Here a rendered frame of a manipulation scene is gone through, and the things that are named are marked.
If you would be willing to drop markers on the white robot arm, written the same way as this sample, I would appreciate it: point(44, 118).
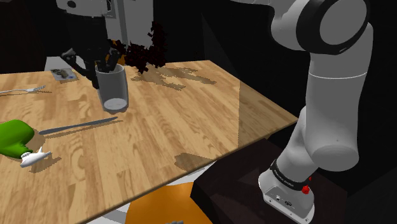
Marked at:
point(335, 102)

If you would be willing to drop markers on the grey table knife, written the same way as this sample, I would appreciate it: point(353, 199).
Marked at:
point(74, 126)

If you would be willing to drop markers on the wooden table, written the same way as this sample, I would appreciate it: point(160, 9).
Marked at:
point(173, 124)

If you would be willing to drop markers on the dark red potted plant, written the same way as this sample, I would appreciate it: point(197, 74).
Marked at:
point(145, 52)

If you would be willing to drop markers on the flat pale card dark picture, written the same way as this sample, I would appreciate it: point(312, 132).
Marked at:
point(66, 75)

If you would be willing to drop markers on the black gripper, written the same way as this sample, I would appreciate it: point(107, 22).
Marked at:
point(88, 37)

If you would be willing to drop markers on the green spray bottle white nozzle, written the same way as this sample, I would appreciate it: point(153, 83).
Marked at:
point(14, 138)

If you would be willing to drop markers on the grey clear cup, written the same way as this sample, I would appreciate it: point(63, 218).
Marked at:
point(113, 88)

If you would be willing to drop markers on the pale grey door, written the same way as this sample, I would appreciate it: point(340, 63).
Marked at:
point(136, 21)

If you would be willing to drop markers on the dark robot stand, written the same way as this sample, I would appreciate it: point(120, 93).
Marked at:
point(235, 189)

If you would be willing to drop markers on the orange chair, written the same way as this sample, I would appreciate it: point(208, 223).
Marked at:
point(161, 204)

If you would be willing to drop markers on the silver fork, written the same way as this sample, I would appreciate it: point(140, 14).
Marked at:
point(23, 90)

